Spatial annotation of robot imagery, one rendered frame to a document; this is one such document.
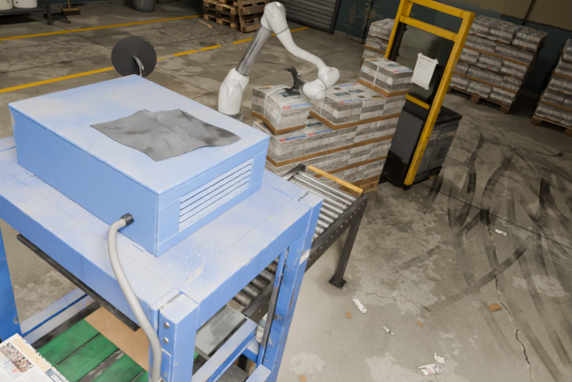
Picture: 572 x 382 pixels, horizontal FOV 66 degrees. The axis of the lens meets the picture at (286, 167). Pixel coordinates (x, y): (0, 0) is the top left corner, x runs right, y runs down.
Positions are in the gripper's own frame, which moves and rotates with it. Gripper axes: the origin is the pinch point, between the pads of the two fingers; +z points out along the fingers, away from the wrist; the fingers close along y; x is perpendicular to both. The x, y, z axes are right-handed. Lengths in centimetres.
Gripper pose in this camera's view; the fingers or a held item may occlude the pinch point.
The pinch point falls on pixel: (285, 77)
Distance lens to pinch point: 338.5
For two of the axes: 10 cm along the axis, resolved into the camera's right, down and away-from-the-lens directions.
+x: 7.8, -1.8, 6.0
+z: -6.1, -4.1, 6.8
